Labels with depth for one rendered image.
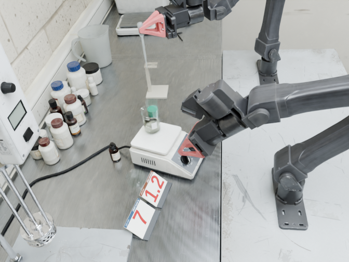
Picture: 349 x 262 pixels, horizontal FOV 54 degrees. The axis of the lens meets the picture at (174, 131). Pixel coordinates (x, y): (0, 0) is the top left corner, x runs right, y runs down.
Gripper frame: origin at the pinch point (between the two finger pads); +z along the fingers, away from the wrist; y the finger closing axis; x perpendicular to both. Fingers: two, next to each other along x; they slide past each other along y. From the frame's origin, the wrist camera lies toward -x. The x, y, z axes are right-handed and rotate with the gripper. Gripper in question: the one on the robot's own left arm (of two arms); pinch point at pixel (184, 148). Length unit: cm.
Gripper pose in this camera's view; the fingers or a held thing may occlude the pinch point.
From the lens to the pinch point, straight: 90.0
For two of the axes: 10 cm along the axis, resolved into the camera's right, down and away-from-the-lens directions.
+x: 6.4, 7.4, 1.9
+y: -4.0, 5.4, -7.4
